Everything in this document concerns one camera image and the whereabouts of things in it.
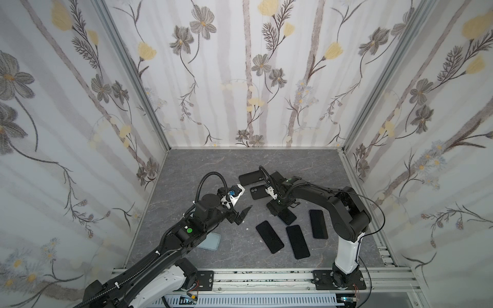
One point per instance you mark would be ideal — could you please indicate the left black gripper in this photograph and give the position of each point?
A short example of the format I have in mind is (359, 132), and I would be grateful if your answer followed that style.
(232, 215)

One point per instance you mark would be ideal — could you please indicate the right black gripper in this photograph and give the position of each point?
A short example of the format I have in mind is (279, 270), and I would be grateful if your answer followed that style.
(277, 205)

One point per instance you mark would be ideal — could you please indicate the black phone with blue edge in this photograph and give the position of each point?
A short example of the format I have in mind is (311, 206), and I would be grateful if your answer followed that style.
(287, 217)

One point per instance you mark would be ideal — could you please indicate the black phone case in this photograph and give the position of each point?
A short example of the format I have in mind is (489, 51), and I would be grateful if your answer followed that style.
(257, 176)
(259, 192)

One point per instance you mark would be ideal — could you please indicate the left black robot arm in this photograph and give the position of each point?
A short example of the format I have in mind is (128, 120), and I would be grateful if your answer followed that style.
(166, 268)

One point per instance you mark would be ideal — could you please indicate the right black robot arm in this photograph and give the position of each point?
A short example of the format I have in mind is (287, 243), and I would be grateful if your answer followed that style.
(349, 217)

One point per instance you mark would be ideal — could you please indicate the lower translucent green case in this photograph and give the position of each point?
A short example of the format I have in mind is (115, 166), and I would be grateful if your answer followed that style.
(211, 242)

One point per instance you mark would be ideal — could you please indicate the left black phone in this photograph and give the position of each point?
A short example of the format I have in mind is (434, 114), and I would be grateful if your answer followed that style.
(270, 237)

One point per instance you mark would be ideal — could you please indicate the right black phone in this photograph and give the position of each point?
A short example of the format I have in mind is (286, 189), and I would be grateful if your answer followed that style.
(318, 224)

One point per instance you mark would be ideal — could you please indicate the middle black phone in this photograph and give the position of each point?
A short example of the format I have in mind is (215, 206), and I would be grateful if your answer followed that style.
(298, 242)

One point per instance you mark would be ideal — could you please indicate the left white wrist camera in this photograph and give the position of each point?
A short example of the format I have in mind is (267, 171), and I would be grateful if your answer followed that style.
(232, 196)

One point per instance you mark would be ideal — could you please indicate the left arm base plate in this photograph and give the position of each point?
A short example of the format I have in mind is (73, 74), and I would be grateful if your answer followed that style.
(199, 281)

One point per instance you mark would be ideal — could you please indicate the white perforated cable duct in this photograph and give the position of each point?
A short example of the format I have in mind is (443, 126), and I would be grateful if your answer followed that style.
(250, 300)

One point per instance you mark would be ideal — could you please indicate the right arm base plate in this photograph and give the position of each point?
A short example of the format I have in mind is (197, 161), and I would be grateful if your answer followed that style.
(330, 280)

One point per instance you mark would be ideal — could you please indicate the aluminium mounting rail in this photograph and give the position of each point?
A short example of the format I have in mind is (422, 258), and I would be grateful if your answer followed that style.
(378, 280)

